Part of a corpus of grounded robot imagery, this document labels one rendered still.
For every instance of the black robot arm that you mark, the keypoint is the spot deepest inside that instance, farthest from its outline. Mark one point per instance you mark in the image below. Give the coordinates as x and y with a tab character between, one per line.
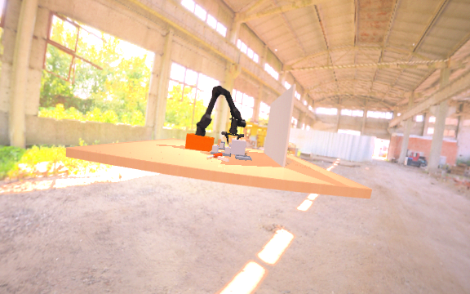
205	120

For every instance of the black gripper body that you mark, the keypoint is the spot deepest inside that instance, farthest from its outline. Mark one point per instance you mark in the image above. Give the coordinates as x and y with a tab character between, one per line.
233	130

